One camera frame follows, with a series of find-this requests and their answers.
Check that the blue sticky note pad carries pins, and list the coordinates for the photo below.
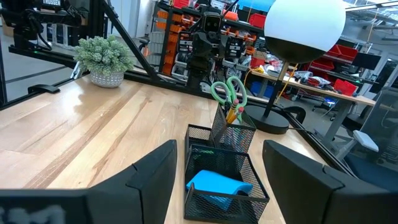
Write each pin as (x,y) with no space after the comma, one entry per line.
(214,183)

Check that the black aluminium table frame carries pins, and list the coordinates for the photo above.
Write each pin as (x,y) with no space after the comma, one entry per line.
(133,43)

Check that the shelf rack with orange bins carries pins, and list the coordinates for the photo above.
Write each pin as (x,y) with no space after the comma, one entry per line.
(169,46)

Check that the red storage bin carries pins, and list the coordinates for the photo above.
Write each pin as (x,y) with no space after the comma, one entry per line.
(257,20)
(345,87)
(342,52)

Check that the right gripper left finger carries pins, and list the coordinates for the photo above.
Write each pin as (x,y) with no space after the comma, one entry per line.
(124,205)

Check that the black pen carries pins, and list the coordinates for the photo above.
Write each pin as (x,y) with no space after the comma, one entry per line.
(227,109)

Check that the artificial green potted plant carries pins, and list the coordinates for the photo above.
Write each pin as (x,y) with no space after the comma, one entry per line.
(102,56)

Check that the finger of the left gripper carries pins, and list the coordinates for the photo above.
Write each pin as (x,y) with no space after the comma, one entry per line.
(199,45)
(211,45)

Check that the blue storage bin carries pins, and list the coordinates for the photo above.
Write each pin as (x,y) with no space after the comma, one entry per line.
(261,90)

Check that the blue office chair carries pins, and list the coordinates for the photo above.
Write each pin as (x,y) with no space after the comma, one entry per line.
(373,171)

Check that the yellow pencil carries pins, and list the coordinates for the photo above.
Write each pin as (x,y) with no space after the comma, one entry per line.
(237,116)

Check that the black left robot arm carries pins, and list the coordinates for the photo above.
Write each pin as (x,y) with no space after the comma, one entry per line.
(199,71)

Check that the black curved clamp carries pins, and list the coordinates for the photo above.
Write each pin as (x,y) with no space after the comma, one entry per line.
(295,110)

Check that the white globe table lamp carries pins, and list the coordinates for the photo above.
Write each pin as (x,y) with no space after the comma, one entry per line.
(304,25)

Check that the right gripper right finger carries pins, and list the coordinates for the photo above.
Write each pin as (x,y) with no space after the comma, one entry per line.
(311,202)

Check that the orange pencil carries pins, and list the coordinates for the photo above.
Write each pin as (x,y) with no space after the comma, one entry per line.
(231,115)

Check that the black mesh desk organizer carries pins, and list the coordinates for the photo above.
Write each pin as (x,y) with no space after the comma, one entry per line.
(233,140)

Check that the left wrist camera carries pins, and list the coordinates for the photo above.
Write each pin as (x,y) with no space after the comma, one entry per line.
(212,22)

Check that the background desk with grey legs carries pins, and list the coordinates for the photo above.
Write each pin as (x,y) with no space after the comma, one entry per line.
(326,91)

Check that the black table edge bracket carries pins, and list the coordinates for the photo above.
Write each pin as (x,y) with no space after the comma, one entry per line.
(43,89)

